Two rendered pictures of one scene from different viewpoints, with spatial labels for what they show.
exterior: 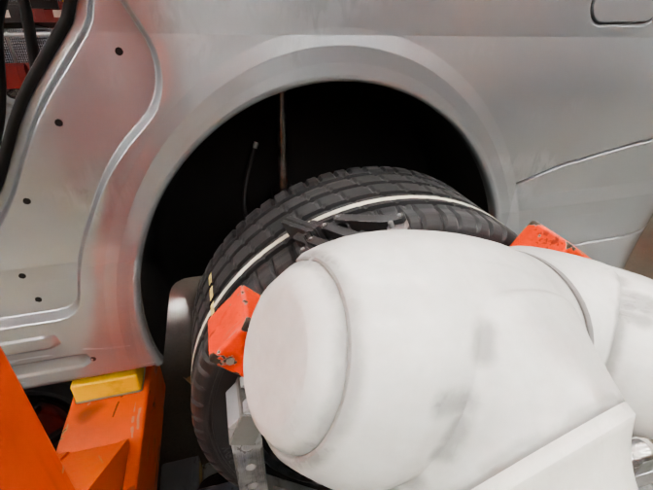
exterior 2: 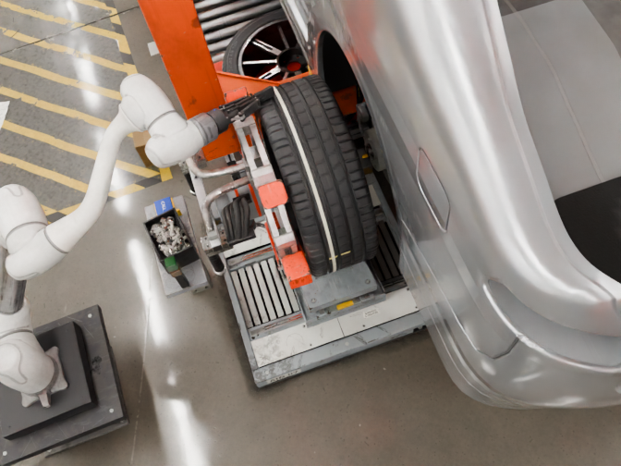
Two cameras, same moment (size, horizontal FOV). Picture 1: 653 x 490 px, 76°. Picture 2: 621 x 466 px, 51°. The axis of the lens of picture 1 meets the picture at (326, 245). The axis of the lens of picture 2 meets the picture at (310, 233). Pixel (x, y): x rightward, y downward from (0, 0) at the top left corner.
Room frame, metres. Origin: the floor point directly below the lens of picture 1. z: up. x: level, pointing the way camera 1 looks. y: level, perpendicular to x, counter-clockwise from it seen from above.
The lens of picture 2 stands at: (0.70, -1.33, 2.73)
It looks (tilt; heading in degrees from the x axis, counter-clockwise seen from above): 61 degrees down; 97
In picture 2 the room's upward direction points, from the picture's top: 12 degrees counter-clockwise
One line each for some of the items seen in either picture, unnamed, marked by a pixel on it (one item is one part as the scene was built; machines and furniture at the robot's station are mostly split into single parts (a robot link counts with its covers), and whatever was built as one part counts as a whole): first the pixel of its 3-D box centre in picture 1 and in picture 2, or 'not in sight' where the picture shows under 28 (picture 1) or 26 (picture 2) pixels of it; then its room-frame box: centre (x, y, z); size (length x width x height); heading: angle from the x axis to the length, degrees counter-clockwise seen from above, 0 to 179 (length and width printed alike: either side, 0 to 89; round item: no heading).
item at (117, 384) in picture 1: (112, 367); not in sight; (0.69, 0.49, 0.71); 0.14 x 0.14 x 0.05; 15
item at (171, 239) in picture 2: not in sight; (171, 239); (0.00, -0.09, 0.51); 0.20 x 0.14 x 0.13; 114
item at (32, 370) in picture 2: not in sight; (18, 363); (-0.53, -0.54, 0.53); 0.18 x 0.16 x 0.22; 116
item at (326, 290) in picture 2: not in sight; (325, 246); (0.60, -0.08, 0.32); 0.40 x 0.30 x 0.28; 105
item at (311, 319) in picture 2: not in sight; (326, 261); (0.60, -0.06, 0.13); 0.50 x 0.36 x 0.10; 105
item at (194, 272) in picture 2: not in sight; (175, 244); (0.00, -0.07, 0.44); 0.43 x 0.17 x 0.03; 105
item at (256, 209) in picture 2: not in sight; (247, 199); (0.37, -0.15, 0.85); 0.21 x 0.14 x 0.14; 15
